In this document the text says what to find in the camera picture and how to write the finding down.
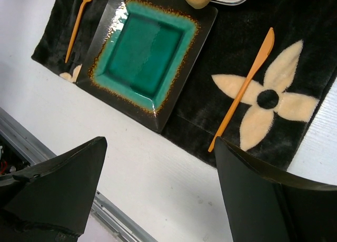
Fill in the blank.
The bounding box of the orange plastic knife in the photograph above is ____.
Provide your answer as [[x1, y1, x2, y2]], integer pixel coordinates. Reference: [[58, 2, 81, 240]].
[[208, 27, 275, 152]]

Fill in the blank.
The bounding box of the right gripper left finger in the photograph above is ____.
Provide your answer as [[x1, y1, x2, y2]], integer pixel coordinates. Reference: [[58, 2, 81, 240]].
[[1, 137, 107, 241]]

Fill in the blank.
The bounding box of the aluminium table frame rail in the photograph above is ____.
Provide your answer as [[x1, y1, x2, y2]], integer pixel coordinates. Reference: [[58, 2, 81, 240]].
[[1, 110, 153, 241]]

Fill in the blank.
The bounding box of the black floral placemat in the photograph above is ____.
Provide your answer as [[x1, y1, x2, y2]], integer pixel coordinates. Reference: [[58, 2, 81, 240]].
[[32, 0, 336, 169]]

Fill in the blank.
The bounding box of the orange plastic fork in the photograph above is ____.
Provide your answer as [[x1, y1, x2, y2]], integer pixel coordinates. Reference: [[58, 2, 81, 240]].
[[65, 0, 92, 63]]

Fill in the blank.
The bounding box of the teal square plate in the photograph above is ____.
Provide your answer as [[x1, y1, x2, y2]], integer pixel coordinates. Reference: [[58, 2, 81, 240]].
[[76, 0, 217, 133]]

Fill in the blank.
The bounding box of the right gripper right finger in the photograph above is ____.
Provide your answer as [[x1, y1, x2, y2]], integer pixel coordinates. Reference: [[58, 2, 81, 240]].
[[214, 137, 336, 241]]

